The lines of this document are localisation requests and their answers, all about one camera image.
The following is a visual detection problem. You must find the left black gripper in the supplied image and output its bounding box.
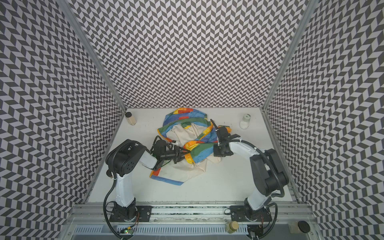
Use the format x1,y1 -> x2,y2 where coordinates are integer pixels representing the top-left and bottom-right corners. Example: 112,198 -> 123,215
159,144 -> 191,163

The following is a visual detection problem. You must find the rainbow coloured jacket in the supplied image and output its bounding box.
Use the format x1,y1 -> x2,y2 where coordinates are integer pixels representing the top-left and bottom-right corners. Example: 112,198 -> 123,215
150,108 -> 222,186

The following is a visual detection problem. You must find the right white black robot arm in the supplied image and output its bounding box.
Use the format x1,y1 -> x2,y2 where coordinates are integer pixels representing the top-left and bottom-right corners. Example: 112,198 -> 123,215
214,126 -> 289,222

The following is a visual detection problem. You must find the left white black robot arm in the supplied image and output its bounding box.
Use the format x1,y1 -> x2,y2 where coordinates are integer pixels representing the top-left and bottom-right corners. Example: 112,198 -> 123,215
103,136 -> 191,222

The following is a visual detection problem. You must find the white bottle back right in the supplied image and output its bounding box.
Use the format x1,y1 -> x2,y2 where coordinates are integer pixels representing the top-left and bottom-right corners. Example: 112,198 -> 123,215
239,114 -> 251,130

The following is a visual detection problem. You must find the black-lid jar back left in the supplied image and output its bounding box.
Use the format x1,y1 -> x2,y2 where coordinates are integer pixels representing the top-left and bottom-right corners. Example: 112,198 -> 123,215
125,112 -> 137,126

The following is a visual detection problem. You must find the small green circuit board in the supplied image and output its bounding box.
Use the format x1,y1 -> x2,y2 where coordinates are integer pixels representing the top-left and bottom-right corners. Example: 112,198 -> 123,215
120,228 -> 134,235

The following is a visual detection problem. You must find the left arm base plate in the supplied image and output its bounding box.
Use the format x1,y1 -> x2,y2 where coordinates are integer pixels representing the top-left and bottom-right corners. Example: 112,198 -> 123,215
109,206 -> 153,223

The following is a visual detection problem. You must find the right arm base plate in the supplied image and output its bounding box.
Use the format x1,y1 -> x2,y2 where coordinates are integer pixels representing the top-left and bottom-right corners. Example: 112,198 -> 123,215
229,206 -> 273,223

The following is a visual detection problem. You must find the tan-lid jar on rail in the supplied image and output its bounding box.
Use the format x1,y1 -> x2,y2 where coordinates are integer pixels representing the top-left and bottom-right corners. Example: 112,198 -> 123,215
225,221 -> 239,234

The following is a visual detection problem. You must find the aluminium front rail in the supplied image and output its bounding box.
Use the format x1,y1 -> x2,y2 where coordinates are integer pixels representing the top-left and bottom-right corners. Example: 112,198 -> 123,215
69,202 -> 316,224

